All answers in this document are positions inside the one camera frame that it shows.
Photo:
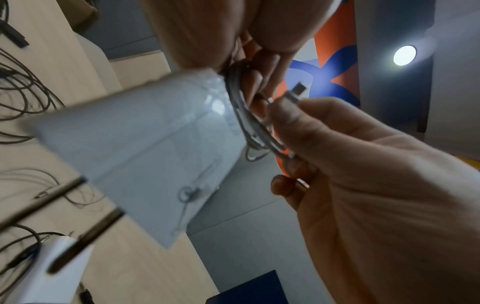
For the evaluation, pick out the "white box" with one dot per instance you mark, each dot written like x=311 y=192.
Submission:
x=41 y=276

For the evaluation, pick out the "orange and blue wall poster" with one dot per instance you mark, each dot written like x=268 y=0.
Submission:
x=337 y=50

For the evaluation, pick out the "person's left hand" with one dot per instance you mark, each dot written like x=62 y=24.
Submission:
x=210 y=29

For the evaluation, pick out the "round ceiling light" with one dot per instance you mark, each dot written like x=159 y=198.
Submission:
x=405 y=55

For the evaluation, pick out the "person's right hand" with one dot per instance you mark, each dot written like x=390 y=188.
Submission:
x=382 y=202

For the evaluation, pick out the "dark blue box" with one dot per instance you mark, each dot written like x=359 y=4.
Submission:
x=255 y=289

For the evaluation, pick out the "black pen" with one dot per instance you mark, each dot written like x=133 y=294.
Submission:
x=45 y=196
x=88 y=237

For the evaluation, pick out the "white plastic bag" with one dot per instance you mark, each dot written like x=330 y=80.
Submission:
x=142 y=133

